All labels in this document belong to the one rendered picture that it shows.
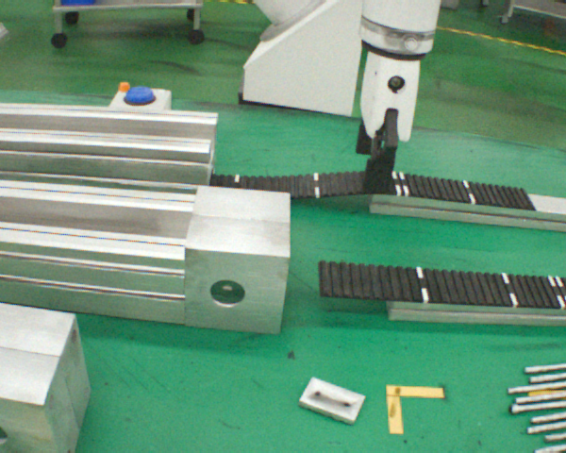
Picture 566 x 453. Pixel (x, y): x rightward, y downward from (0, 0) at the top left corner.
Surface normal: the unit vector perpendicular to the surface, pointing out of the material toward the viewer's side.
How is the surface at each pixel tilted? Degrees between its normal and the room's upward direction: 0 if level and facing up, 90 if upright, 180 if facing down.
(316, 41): 90
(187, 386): 0
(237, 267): 90
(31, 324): 0
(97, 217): 90
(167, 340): 0
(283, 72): 90
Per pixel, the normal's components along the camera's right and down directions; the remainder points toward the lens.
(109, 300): -0.01, 0.58
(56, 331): 0.10, -0.81
